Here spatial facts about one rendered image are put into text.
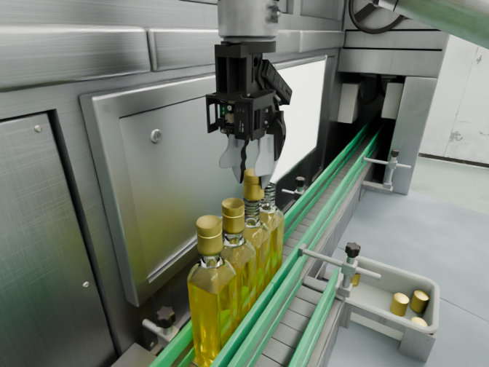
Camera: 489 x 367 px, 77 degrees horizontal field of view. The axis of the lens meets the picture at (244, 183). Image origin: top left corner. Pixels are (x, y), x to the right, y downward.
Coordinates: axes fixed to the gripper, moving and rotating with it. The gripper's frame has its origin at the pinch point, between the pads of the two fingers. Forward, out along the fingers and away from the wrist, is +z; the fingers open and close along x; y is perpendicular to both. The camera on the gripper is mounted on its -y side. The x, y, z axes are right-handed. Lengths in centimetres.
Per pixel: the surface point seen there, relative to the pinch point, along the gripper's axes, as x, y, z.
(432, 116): 36, -372, 65
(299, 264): 6.7, -7.8, 21.3
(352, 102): -7, -110, 8
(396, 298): 26, -25, 36
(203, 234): 0.2, 14.1, 2.6
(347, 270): 15.4, -12.0, 22.2
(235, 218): 1.3, 7.9, 3.1
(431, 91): 23, -97, -1
